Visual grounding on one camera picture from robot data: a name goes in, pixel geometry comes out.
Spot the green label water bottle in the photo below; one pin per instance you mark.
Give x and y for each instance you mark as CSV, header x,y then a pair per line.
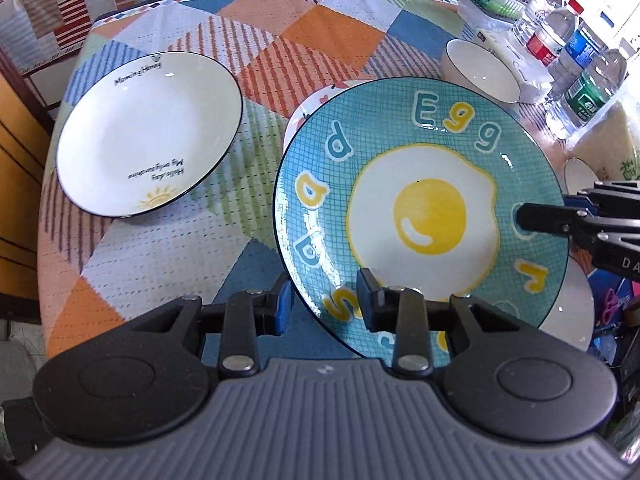
x,y
587,100

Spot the beige floral cloth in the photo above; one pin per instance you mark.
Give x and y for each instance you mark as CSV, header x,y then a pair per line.
x,y
615,135

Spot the white plate with fruit print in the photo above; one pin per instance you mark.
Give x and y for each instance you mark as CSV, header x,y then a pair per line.
x,y
305,110

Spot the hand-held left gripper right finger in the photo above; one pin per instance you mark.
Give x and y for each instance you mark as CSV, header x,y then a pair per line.
x,y
372,305

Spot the blue label water bottle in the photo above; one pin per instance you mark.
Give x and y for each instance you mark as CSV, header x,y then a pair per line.
x,y
577,52

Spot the white tissue pack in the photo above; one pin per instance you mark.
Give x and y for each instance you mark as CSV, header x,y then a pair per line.
x,y
515,65

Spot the striped patchwork counter cloth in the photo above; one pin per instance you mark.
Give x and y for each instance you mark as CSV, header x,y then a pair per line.
x,y
75,0

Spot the white plate with sun print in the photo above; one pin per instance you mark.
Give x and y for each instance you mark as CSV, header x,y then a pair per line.
x,y
150,130

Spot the white bowl with dark rim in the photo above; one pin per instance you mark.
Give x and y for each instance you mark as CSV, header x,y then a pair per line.
x,y
580,177
480,65
570,315

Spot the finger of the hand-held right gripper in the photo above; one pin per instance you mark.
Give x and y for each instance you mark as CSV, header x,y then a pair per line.
x,y
545,219
610,197

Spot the colourful printed packaging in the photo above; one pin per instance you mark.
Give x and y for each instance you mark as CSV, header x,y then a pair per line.
x,y
617,320

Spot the blue fried egg print plate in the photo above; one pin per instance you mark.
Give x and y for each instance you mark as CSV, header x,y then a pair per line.
x,y
425,215

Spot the red label water bottle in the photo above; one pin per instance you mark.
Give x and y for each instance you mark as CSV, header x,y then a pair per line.
x,y
542,42

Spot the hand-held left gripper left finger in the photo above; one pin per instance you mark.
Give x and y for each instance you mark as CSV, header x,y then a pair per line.
x,y
283,310

